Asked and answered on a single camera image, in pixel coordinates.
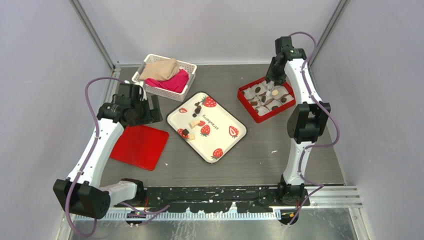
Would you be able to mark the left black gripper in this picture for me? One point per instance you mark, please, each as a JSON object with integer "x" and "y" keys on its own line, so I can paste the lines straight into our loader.
{"x": 152, "y": 115}

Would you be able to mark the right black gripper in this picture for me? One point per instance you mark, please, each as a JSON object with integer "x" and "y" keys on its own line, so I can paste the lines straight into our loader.
{"x": 270, "y": 76}

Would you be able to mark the red box lid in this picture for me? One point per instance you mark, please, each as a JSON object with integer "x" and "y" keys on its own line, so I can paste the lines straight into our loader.
{"x": 140, "y": 146}

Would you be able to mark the red chocolate box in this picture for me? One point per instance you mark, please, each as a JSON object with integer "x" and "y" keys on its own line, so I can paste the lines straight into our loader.
{"x": 285, "y": 91}

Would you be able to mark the metal tongs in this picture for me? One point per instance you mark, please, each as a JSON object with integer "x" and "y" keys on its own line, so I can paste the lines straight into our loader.
{"x": 270, "y": 86}

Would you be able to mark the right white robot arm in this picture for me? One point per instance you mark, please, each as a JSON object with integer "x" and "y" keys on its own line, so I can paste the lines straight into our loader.
{"x": 308, "y": 119}

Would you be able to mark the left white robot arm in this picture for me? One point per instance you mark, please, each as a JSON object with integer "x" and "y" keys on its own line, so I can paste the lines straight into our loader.
{"x": 80, "y": 193}

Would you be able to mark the white paper cup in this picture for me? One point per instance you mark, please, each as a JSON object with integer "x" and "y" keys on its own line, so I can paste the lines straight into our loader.
{"x": 262, "y": 110}
{"x": 248, "y": 93}
{"x": 273, "y": 103}

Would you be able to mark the beige cloth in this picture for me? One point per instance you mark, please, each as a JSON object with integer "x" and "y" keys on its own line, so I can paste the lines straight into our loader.
{"x": 160, "y": 70}

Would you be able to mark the magenta cloth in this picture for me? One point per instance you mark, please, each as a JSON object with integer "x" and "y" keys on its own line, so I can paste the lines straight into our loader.
{"x": 175, "y": 84}

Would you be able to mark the strawberry print white tray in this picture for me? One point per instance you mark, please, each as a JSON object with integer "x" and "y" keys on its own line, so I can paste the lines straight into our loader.
{"x": 218, "y": 132}

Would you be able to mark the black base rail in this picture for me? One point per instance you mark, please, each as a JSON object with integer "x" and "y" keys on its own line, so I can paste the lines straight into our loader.
{"x": 219, "y": 199}

